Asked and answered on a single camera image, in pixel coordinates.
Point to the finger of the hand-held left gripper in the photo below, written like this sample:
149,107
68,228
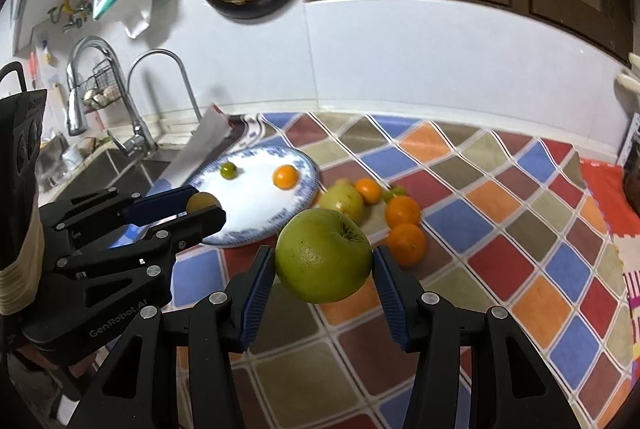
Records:
200,224
160,204

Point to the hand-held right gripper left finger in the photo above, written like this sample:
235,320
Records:
257,299

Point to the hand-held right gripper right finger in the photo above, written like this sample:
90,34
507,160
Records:
392,304

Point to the brown kiwi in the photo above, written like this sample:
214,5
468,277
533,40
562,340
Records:
202,201

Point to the blue rimmed white plate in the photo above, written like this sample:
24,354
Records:
250,204

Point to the small green citrus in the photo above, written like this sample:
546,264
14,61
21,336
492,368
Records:
228,170

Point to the large green apple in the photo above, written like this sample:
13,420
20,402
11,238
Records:
322,254

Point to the small greenish orange mandarin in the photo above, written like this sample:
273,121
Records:
392,193

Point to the yellow-green pear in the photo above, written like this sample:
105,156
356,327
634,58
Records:
344,201

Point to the stainless steel sink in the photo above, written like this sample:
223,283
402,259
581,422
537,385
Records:
110,174

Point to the colourful diamond pattern tablecloth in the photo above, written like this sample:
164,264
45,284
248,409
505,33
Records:
500,259

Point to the thin gooseneck faucet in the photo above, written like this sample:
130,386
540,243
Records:
160,55

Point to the chrome pull-down faucet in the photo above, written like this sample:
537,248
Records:
80,59

